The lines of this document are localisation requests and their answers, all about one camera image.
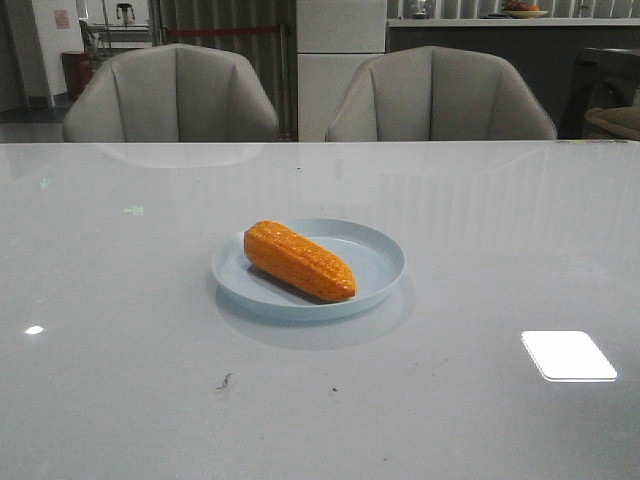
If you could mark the olive cushion seat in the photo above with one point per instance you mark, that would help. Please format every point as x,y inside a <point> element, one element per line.
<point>621,122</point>

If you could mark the fruit bowl on counter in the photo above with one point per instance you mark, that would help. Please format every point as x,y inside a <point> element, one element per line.
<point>522,10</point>

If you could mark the red trash bin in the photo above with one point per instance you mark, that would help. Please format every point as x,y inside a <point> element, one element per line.
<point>77,70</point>

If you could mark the grey counter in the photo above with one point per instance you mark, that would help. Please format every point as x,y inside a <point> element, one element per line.
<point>543,50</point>

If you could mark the left beige upholstered chair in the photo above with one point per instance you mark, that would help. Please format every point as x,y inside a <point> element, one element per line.
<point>173,93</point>

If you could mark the orange corn cob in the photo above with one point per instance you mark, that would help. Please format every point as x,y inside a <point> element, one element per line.
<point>296,260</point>

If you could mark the red barrier belt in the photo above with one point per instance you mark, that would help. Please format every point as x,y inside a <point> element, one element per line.
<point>192,33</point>

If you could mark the pink wall notice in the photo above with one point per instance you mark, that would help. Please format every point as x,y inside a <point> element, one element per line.
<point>61,17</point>

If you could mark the white cabinet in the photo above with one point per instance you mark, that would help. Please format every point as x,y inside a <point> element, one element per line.
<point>333,39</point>

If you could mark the light blue round plate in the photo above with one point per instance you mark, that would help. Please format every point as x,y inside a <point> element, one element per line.
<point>375,259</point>

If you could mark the beige upholstered chair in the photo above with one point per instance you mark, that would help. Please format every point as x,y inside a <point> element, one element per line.
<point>173,93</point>
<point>435,93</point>

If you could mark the right beige upholstered chair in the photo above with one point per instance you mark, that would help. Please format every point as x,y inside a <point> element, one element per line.
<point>435,93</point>

